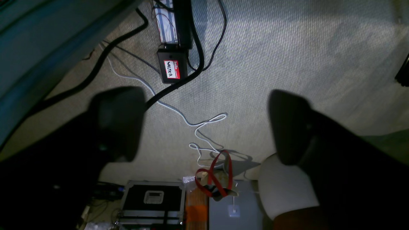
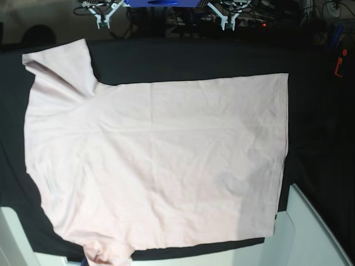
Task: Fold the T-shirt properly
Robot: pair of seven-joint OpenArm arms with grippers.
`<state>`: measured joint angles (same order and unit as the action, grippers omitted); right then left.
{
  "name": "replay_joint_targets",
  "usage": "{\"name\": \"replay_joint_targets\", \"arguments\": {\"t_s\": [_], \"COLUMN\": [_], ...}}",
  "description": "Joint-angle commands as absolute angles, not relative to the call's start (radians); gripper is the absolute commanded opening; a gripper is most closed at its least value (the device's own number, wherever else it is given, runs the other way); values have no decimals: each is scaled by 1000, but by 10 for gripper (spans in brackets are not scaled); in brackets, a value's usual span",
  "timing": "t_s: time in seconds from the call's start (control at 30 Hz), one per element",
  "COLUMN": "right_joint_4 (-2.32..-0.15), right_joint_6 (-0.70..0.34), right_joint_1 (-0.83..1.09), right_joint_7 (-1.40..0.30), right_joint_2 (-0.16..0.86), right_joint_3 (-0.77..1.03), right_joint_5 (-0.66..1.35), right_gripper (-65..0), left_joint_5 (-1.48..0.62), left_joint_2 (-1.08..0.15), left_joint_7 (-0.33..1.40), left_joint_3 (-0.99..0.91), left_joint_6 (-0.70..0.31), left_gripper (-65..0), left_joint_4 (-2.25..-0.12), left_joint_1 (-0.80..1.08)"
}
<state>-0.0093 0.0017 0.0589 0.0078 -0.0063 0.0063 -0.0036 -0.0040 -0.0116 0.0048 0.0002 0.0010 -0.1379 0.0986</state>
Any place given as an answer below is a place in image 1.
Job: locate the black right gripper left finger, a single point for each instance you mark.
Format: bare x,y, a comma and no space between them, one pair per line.
48,184

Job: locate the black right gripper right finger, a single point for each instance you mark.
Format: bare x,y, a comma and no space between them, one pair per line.
358,186

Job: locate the white round stool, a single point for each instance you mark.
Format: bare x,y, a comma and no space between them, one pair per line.
284,188

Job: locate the black metal-edged flight case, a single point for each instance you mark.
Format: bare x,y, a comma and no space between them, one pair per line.
150,205

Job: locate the grey flat box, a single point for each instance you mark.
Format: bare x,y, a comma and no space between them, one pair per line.
242,212

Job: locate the black box with name label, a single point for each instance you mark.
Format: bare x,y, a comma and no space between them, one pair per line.
172,64

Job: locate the striped aluminium rail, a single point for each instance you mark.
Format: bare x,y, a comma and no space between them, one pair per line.
165,18

